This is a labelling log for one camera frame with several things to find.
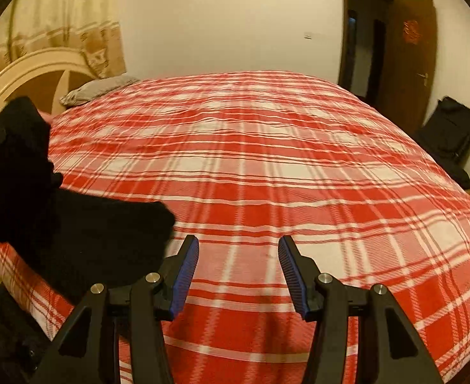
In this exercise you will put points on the dark brown wooden door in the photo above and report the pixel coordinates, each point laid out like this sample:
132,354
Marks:
388,56

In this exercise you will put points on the red white plaid bedspread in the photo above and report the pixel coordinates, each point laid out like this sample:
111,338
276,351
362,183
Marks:
242,159

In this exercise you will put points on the black pants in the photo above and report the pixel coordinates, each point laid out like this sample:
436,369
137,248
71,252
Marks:
69,239

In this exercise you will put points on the grey striped pillow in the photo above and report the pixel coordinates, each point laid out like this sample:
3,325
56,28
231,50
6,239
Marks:
95,89

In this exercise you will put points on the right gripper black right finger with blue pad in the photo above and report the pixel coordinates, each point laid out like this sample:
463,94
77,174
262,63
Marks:
389,348

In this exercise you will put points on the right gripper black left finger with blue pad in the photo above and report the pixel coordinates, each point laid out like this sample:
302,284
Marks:
86,348

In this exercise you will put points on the cream wooden headboard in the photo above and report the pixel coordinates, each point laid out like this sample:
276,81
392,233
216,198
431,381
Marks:
45,76

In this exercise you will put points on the black folding chair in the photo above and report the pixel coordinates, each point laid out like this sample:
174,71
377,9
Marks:
446,138

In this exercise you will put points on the beige patterned curtain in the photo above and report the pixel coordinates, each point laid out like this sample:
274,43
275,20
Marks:
90,26

